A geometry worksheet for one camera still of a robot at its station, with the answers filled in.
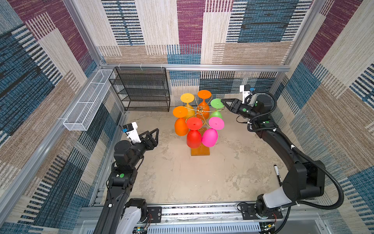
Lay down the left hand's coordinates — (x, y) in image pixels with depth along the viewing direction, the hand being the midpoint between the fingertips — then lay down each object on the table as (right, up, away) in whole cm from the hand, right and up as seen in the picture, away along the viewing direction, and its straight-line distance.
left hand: (154, 130), depth 70 cm
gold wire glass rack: (+24, -14, +24) cm, 37 cm away
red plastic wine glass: (+19, -4, +3) cm, 19 cm away
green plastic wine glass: (+31, +13, +6) cm, 34 cm away
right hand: (+34, +14, +6) cm, 38 cm away
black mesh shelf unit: (-19, +29, +40) cm, 53 cm away
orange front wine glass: (+12, +2, +8) cm, 15 cm away
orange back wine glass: (+24, +19, +11) cm, 33 cm away
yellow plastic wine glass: (+16, +17, +9) cm, 25 cm away
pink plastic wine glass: (+27, -3, +5) cm, 28 cm away
